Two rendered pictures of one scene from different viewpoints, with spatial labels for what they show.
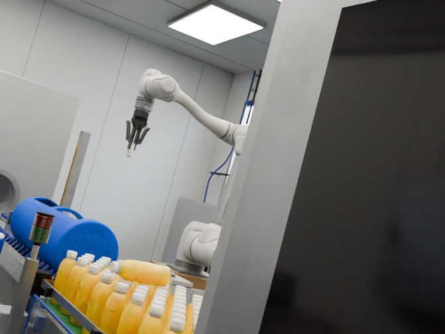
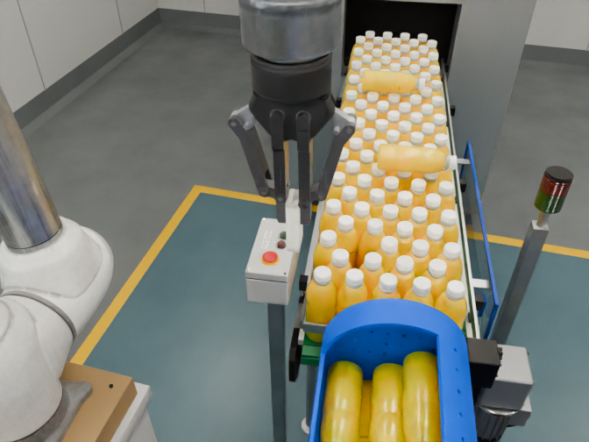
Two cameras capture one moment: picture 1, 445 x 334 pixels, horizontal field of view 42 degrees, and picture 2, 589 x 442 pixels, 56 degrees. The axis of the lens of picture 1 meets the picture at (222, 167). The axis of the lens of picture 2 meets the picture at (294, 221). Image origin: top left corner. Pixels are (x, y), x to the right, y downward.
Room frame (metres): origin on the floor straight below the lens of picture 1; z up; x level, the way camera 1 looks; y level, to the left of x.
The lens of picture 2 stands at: (3.17, 0.78, 1.99)
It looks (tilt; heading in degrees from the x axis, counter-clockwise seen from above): 40 degrees down; 221
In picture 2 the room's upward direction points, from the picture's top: straight up
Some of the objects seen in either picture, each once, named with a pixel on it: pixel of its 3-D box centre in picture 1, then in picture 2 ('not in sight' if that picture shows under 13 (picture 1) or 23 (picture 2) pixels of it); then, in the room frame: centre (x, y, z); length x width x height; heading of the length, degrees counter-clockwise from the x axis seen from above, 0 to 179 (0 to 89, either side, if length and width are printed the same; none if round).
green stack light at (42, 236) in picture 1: (40, 234); (549, 197); (1.97, 0.54, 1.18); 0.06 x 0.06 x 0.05
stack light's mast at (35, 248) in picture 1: (39, 236); (549, 199); (1.97, 0.54, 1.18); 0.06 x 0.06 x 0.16
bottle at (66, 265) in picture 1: (64, 279); (447, 320); (2.31, 0.49, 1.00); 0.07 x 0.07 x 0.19
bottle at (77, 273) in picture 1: (75, 287); (444, 281); (2.20, 0.42, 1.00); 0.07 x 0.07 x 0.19
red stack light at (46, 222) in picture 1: (43, 221); (556, 182); (1.97, 0.54, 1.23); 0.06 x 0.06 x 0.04
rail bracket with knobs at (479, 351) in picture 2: (40, 283); (476, 364); (2.34, 0.59, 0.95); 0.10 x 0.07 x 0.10; 122
